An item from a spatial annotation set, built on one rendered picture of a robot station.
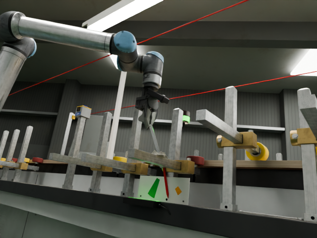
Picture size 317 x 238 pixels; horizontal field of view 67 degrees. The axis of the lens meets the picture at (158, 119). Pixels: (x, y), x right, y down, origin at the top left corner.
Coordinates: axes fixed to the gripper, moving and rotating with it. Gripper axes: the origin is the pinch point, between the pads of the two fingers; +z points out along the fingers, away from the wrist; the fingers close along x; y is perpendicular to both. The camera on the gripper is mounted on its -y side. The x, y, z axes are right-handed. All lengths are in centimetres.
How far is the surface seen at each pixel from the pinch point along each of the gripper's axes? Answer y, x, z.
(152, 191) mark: -2.3, -5.3, 27.1
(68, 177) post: 64, -6, 25
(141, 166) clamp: 6.1, -5.5, 17.3
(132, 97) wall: 362, -326, -197
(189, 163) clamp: -18.9, -6.0, 14.8
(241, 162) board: -33.6, -22.9, 11.2
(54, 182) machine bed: 117, -28, 29
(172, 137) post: -9.2, -6.0, 3.9
